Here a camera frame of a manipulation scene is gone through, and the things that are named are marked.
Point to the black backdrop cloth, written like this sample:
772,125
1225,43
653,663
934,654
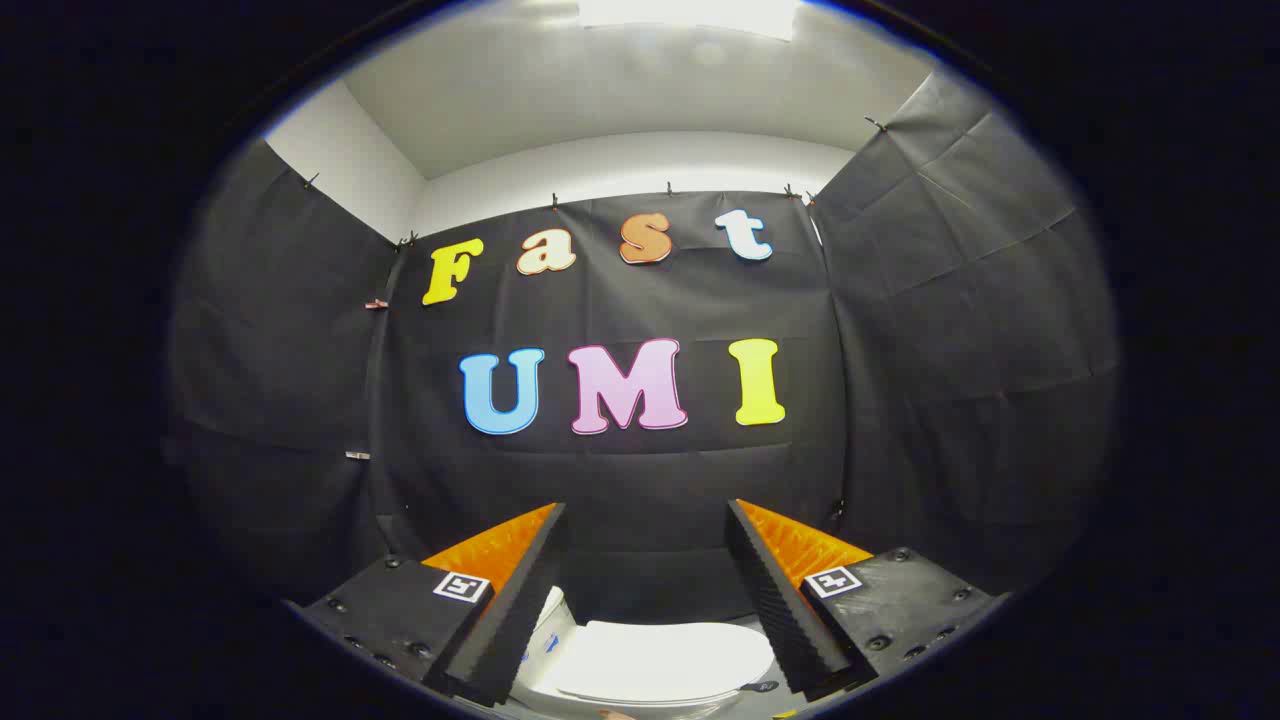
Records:
640,460

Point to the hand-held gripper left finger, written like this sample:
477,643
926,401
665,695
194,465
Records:
520,600

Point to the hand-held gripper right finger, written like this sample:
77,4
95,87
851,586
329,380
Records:
775,610

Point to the white toilet bowl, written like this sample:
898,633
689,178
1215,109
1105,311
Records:
548,625

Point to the white toilet lid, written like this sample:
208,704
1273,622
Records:
660,655

